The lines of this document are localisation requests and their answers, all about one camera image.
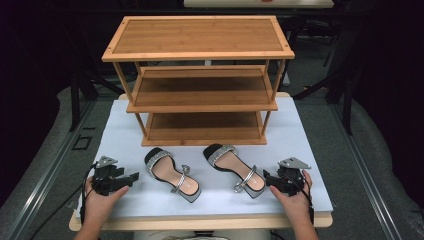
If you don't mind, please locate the person's left hand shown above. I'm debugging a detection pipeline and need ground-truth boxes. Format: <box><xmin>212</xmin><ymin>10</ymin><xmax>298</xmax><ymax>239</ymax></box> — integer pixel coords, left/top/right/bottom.
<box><xmin>82</xmin><ymin>175</ymin><xmax>130</xmax><ymax>229</ymax></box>

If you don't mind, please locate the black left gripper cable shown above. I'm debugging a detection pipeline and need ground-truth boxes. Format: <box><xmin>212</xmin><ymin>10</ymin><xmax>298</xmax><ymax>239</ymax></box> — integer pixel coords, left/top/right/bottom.
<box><xmin>28</xmin><ymin>161</ymin><xmax>99</xmax><ymax>240</ymax></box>

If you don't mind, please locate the metal floor rail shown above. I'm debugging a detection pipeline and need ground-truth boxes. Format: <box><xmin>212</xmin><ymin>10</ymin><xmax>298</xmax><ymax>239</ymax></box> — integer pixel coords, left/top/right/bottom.
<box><xmin>0</xmin><ymin>99</ymin><xmax>98</xmax><ymax>240</ymax></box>
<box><xmin>328</xmin><ymin>102</ymin><xmax>403</xmax><ymax>240</ymax></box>

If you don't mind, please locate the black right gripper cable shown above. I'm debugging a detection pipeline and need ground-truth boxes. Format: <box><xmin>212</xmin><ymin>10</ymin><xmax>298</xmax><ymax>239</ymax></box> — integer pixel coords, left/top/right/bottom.
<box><xmin>289</xmin><ymin>169</ymin><xmax>315</xmax><ymax>225</ymax></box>

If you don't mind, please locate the person's right hand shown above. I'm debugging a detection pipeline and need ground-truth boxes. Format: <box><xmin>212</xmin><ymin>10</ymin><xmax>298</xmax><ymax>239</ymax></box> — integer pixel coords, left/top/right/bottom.
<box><xmin>268</xmin><ymin>169</ymin><xmax>315</xmax><ymax>232</ymax></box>

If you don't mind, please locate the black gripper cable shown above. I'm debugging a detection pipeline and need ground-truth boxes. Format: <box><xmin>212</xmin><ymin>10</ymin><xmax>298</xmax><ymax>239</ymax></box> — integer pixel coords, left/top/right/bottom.
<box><xmin>28</xmin><ymin>161</ymin><xmax>99</xmax><ymax>240</ymax></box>
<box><xmin>289</xmin><ymin>169</ymin><xmax>315</xmax><ymax>225</ymax></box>

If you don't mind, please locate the white foam mat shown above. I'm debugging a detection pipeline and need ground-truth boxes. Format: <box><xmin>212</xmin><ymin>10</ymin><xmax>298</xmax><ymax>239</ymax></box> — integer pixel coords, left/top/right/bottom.
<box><xmin>75</xmin><ymin>96</ymin><xmax>334</xmax><ymax>220</ymax></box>

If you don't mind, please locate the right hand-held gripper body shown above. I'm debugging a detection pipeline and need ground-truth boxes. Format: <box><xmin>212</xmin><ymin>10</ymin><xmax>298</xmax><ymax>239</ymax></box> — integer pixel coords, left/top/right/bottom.
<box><xmin>277</xmin><ymin>156</ymin><xmax>312</xmax><ymax>197</ymax></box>

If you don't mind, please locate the wooden three-tier shoe rack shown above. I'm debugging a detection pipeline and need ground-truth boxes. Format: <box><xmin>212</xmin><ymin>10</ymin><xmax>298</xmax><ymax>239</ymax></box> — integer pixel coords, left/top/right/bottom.
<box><xmin>101</xmin><ymin>15</ymin><xmax>296</xmax><ymax>147</ymax></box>

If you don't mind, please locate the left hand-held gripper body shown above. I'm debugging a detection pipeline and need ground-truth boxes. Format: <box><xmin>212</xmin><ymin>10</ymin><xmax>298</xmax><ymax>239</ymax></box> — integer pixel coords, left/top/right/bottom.
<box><xmin>91</xmin><ymin>155</ymin><xmax>119</xmax><ymax>197</ymax></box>

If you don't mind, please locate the black metal stand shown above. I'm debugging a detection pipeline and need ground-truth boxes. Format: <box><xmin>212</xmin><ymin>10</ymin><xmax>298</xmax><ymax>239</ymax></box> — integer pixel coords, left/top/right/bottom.
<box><xmin>292</xmin><ymin>23</ymin><xmax>355</xmax><ymax>136</ymax></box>
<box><xmin>63</xmin><ymin>19</ymin><xmax>125</xmax><ymax>133</ymax></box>

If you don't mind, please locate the black silver-strap heeled sandal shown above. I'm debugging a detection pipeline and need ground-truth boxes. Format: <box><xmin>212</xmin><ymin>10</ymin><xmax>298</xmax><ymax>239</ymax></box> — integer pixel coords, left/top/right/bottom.
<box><xmin>144</xmin><ymin>147</ymin><xmax>202</xmax><ymax>204</ymax></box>
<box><xmin>202</xmin><ymin>143</ymin><xmax>267</xmax><ymax>200</ymax></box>

